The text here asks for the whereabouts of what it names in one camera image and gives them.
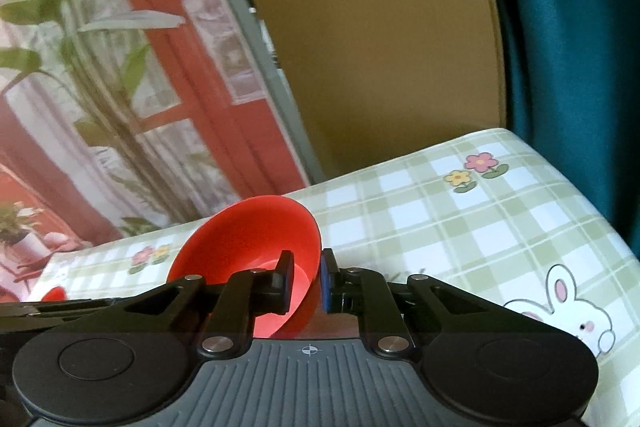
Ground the brown board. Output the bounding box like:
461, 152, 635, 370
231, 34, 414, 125
212, 0, 508, 188

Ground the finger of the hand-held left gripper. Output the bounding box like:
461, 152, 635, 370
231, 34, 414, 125
0, 298, 130, 333

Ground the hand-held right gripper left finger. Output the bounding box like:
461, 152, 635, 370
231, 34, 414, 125
120, 250, 296, 356

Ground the teal curtain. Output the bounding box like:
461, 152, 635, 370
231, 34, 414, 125
470, 0, 640, 258

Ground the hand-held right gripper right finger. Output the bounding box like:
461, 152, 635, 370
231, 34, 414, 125
320, 248, 506, 358

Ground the printed room backdrop cloth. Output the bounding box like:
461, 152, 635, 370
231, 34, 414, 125
0, 0, 313, 253

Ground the red plastic bowl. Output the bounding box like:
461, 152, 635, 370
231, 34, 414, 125
32, 286, 68, 304
165, 196, 322, 340

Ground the green checked rabbit tablecloth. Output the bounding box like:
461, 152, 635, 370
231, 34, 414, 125
30, 127, 640, 427

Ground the grey backdrop frame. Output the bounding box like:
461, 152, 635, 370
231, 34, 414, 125
187, 0, 328, 188

